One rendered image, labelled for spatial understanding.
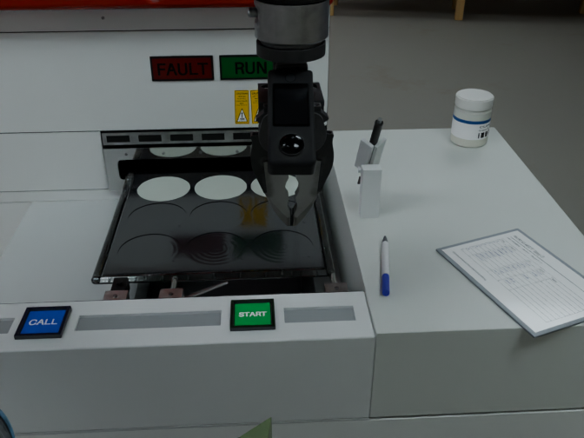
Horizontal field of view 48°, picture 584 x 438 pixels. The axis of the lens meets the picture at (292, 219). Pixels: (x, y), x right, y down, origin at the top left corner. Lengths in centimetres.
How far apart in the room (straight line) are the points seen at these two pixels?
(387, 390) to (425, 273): 17
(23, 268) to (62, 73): 37
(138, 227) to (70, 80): 34
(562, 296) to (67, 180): 97
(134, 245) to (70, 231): 25
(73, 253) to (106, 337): 46
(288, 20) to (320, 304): 38
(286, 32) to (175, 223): 58
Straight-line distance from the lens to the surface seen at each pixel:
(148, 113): 135
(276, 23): 66
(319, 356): 84
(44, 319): 89
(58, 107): 138
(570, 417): 101
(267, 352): 83
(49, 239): 134
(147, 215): 121
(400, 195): 112
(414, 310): 86
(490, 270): 95
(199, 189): 128
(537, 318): 89
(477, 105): 129
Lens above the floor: 149
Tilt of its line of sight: 31 degrees down
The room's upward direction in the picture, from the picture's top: straight up
